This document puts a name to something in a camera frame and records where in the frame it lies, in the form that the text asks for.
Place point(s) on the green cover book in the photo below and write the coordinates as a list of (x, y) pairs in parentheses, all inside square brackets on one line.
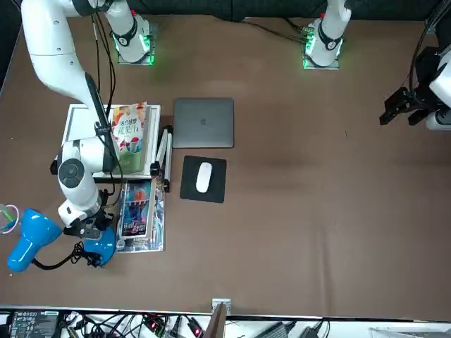
[(130, 134)]

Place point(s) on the white folding book stand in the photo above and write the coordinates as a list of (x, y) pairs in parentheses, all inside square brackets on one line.
[(77, 123)]

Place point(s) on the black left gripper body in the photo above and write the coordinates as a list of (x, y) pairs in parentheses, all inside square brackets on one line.
[(428, 67)]

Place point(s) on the plastic wrapped comic magazine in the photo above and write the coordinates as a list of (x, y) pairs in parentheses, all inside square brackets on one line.
[(141, 211)]

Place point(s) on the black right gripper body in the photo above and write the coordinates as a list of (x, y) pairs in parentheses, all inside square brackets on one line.
[(100, 220)]

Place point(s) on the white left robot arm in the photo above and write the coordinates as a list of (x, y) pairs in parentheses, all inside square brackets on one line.
[(329, 31)]

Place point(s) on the pink mesh pen cup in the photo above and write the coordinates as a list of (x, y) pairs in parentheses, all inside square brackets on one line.
[(14, 218)]

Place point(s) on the blue desk lamp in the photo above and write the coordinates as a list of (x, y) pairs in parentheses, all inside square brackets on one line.
[(31, 232)]

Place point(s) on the black mouse pad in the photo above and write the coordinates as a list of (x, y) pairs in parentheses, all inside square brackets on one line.
[(216, 179)]

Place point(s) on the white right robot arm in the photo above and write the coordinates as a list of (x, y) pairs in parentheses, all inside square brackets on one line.
[(53, 53)]

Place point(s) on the black power brick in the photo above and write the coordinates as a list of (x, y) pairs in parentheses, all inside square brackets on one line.
[(33, 324)]

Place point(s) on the grey laptop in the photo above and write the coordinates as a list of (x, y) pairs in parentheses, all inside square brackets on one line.
[(204, 123)]

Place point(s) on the white computer mouse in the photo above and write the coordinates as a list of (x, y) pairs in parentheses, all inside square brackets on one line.
[(203, 177)]

